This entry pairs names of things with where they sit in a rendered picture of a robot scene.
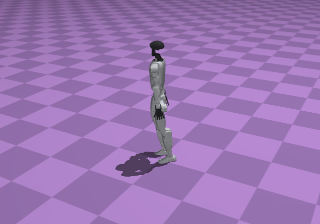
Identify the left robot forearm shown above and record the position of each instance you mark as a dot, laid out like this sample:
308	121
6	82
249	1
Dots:
156	94

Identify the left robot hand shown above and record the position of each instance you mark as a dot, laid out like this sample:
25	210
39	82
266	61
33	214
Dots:
158	113

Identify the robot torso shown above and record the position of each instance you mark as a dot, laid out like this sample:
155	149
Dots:
162	68

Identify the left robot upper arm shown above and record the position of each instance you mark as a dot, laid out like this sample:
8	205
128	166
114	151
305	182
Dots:
154	69

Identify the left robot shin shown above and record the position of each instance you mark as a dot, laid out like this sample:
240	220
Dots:
168	143

